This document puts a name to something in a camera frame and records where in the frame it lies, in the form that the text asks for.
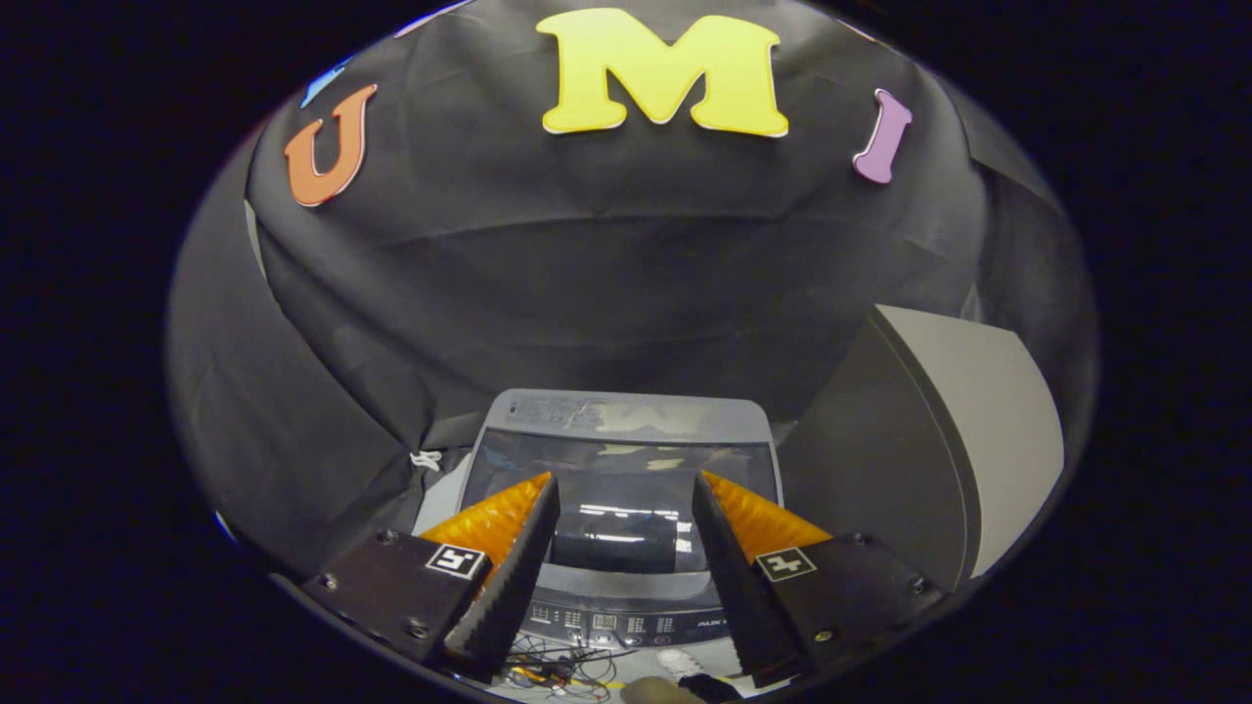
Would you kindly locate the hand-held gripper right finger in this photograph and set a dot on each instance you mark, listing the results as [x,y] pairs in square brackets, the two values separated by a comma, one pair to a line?
[734,587]

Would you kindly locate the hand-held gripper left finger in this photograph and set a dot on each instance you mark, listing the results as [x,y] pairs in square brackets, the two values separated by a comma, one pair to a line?
[509,596]

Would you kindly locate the dark washing machine lid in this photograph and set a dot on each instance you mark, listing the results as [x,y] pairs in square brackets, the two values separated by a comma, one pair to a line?
[626,469]

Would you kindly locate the grey washing machine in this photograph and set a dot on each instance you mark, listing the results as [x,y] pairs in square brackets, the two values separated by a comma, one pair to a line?
[626,409]

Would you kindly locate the white shoe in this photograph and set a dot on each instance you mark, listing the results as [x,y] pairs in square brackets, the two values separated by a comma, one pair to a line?
[680,663]

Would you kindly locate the beige cabinet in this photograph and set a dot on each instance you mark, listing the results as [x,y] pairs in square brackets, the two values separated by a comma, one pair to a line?
[978,430]

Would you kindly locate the black backdrop cloth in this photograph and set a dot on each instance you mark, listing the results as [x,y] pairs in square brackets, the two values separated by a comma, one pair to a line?
[626,254]

